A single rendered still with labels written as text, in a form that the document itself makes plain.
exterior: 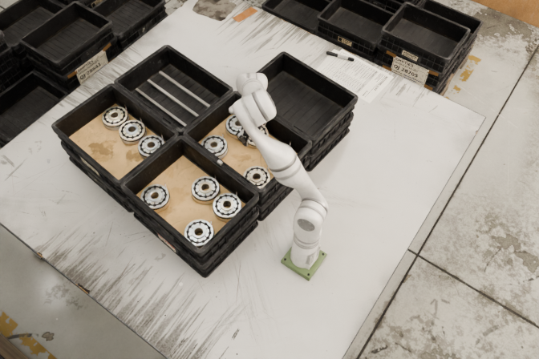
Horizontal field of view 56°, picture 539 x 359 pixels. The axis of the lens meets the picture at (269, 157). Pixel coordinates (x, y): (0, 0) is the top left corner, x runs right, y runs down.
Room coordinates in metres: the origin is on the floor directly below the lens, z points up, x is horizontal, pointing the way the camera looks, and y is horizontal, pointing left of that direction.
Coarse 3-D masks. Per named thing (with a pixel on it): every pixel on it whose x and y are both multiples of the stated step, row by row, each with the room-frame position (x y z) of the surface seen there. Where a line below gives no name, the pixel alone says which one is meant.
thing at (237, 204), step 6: (216, 198) 0.91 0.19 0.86; (222, 198) 0.91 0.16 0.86; (228, 198) 0.91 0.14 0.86; (234, 198) 0.92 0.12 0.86; (216, 204) 0.89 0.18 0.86; (234, 204) 0.89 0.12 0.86; (240, 204) 0.89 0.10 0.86; (216, 210) 0.86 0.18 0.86; (222, 210) 0.87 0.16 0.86; (234, 210) 0.87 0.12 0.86; (222, 216) 0.84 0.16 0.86; (228, 216) 0.84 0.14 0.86
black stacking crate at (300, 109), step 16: (272, 64) 1.53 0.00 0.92; (288, 64) 1.57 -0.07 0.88; (272, 80) 1.53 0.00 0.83; (288, 80) 1.53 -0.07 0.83; (304, 80) 1.52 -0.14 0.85; (320, 80) 1.47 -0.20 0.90; (272, 96) 1.44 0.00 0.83; (288, 96) 1.44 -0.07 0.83; (304, 96) 1.44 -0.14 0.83; (320, 96) 1.44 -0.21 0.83; (336, 96) 1.41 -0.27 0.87; (352, 96) 1.37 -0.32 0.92; (288, 112) 1.35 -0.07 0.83; (304, 112) 1.35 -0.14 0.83; (320, 112) 1.36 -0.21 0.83; (336, 112) 1.36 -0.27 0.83; (352, 112) 1.36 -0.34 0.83; (304, 128) 1.27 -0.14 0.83; (320, 128) 1.27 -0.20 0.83; (336, 128) 1.27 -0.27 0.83; (320, 144) 1.19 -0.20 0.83
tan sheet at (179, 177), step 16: (176, 160) 1.09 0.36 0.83; (160, 176) 1.02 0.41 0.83; (176, 176) 1.02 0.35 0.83; (192, 176) 1.02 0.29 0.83; (176, 192) 0.95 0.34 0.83; (224, 192) 0.96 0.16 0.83; (176, 208) 0.88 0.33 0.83; (192, 208) 0.89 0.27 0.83; (208, 208) 0.89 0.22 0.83; (176, 224) 0.82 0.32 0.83; (224, 224) 0.82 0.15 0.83
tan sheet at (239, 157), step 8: (224, 120) 1.30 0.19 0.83; (216, 128) 1.25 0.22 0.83; (224, 128) 1.26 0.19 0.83; (224, 136) 1.22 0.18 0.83; (272, 136) 1.22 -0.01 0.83; (232, 144) 1.18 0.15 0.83; (240, 144) 1.18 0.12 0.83; (232, 152) 1.14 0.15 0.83; (240, 152) 1.14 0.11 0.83; (248, 152) 1.14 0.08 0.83; (256, 152) 1.14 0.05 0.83; (224, 160) 1.10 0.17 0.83; (232, 160) 1.10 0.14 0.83; (240, 160) 1.10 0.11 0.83; (248, 160) 1.10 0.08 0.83; (256, 160) 1.10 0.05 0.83; (264, 160) 1.11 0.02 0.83; (240, 168) 1.06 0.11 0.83; (272, 176) 1.03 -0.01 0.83
